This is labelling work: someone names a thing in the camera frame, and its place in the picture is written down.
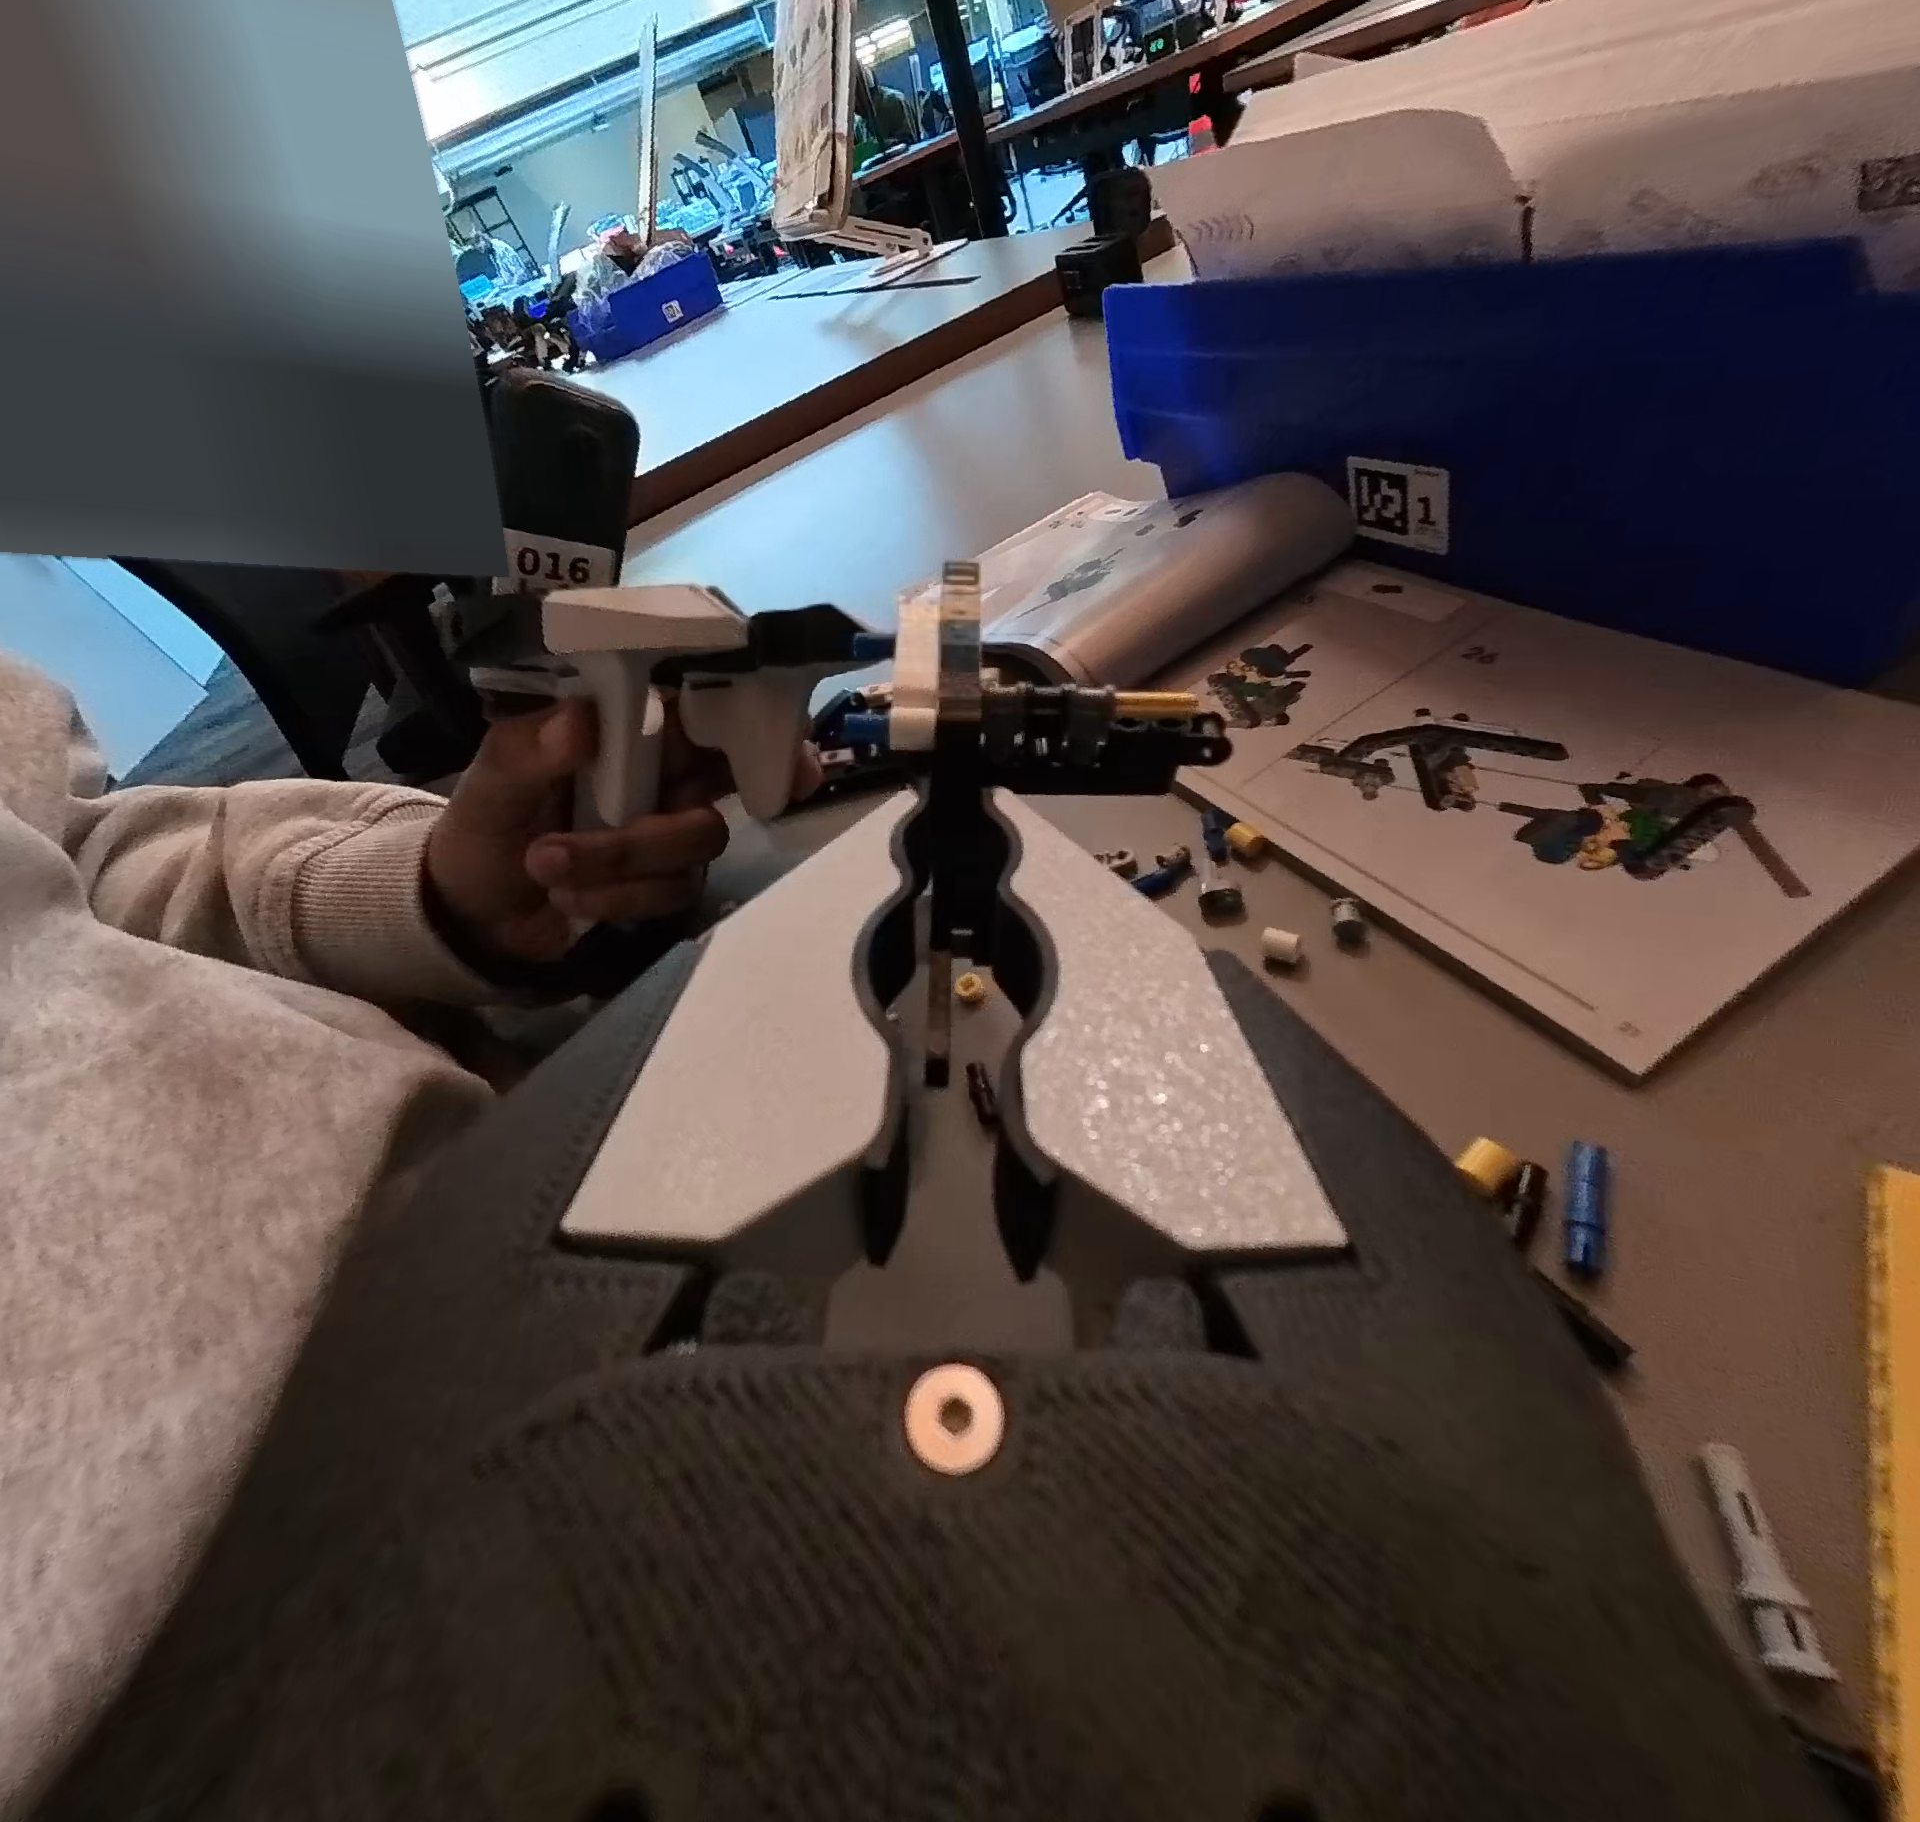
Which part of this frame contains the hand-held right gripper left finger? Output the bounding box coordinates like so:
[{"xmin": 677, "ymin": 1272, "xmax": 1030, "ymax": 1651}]
[{"xmin": 557, "ymin": 784, "xmax": 920, "ymax": 1266}]

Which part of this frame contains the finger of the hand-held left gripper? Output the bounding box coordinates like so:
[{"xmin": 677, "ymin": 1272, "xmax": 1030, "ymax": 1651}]
[{"xmin": 541, "ymin": 582, "xmax": 854, "ymax": 821}]

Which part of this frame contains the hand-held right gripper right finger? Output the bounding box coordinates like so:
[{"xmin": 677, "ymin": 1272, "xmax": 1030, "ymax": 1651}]
[{"xmin": 993, "ymin": 784, "xmax": 1351, "ymax": 1281}]

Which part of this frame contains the black grey lego assembly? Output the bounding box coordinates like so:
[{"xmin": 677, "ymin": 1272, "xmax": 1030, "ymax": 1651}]
[{"xmin": 831, "ymin": 561, "xmax": 1234, "ymax": 1090}]

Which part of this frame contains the yellow black lego pin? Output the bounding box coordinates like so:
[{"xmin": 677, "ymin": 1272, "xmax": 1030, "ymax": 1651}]
[{"xmin": 1452, "ymin": 1136, "xmax": 1549, "ymax": 1242}]

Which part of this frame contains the lego instruction booklet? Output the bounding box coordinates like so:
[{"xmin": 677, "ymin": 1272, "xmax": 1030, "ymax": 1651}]
[{"xmin": 974, "ymin": 472, "xmax": 1868, "ymax": 1079}]

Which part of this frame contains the blue lego pin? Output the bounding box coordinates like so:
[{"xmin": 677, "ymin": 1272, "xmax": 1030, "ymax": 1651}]
[{"xmin": 1559, "ymin": 1137, "xmax": 1619, "ymax": 1277}]

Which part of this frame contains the grey lego axle connector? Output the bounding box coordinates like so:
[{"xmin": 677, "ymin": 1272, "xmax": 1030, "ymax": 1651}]
[{"xmin": 1699, "ymin": 1444, "xmax": 1840, "ymax": 1684}]

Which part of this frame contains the long yellow lego beam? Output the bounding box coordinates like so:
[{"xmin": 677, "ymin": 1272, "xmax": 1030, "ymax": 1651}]
[{"xmin": 1864, "ymin": 1161, "xmax": 1920, "ymax": 1771}]

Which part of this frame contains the person's left hand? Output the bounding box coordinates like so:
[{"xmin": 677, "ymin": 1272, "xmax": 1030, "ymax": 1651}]
[{"xmin": 425, "ymin": 697, "xmax": 738, "ymax": 982}]

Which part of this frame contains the small distant blue bin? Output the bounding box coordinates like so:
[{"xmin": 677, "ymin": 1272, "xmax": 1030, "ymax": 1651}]
[{"xmin": 569, "ymin": 252, "xmax": 724, "ymax": 363}]

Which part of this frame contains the wooden board stand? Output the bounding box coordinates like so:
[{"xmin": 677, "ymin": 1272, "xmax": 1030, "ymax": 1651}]
[{"xmin": 770, "ymin": 0, "xmax": 974, "ymax": 277}]

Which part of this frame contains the black metal pole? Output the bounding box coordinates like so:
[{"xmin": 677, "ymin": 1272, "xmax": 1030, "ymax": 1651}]
[{"xmin": 899, "ymin": 0, "xmax": 1009, "ymax": 247}]

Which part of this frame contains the large blue plastic bin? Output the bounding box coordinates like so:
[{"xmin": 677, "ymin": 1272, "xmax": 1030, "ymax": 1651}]
[{"xmin": 1101, "ymin": 237, "xmax": 1920, "ymax": 695}]

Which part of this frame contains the white paper bag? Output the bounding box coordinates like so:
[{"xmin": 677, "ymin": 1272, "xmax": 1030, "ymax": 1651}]
[
  {"xmin": 1152, "ymin": 112, "xmax": 1534, "ymax": 283},
  {"xmin": 1222, "ymin": 0, "xmax": 1920, "ymax": 298}
]

